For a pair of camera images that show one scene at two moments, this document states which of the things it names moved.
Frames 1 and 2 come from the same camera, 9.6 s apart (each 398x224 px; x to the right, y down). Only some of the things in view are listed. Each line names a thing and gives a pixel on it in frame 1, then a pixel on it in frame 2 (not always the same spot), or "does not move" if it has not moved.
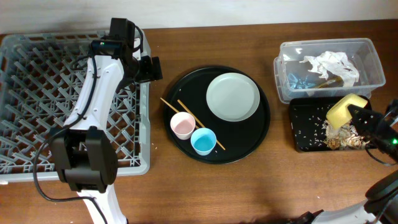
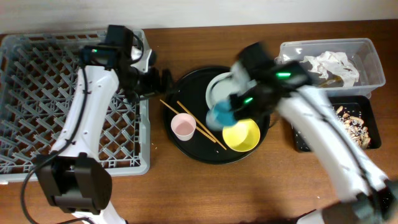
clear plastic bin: x=327 y=68 does not move
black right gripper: x=375 y=121 -> x=233 y=99
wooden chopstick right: x=194 y=116 does not move
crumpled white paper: x=336 y=63 does not move
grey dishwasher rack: x=41 y=77 does not move
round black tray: x=216 y=114 does not move
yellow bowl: x=339 y=114 -> x=244 y=136
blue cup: x=203 y=140 -> x=222 y=114
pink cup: x=183 y=124 does not move
